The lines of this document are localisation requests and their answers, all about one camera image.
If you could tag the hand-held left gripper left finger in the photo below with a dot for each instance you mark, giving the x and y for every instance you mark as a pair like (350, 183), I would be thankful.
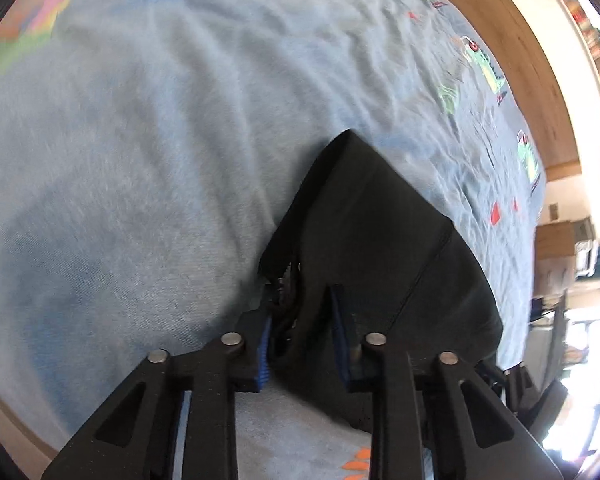
(263, 355)

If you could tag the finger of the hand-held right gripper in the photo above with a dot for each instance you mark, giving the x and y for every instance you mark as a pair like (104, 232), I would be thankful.
(517, 385)

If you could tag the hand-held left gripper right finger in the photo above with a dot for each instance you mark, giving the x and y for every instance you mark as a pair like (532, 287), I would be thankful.
(339, 340)

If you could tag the black pants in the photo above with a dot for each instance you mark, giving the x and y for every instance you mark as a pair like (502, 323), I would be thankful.
(380, 240)

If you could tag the dark-framed bay window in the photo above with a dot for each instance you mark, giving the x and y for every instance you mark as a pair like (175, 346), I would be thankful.
(595, 360)

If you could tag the wooden nightstand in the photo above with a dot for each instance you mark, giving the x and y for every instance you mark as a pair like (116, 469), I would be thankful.
(552, 277)

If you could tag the wooden dresser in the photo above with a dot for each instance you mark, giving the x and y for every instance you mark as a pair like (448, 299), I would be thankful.
(555, 240)

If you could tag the white printer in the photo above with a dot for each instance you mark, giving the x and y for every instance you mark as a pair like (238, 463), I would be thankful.
(585, 250)

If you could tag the blue printed bedsheet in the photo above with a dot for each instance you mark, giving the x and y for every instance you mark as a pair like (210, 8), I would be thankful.
(155, 160)

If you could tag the wooden headboard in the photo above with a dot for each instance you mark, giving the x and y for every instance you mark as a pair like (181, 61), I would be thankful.
(520, 50)

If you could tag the wall switch panel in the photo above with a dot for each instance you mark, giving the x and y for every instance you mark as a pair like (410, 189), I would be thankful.
(553, 211)

